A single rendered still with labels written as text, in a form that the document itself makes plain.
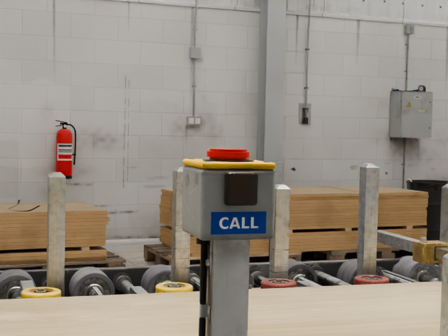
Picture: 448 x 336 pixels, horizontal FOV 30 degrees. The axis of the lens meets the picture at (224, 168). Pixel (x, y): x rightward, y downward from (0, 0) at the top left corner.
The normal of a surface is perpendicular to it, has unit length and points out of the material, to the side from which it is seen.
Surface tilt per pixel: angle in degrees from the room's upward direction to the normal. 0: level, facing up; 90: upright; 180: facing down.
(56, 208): 90
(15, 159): 90
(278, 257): 90
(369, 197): 90
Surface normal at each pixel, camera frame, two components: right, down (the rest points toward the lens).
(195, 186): -0.95, 0.00
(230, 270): 0.30, 0.06
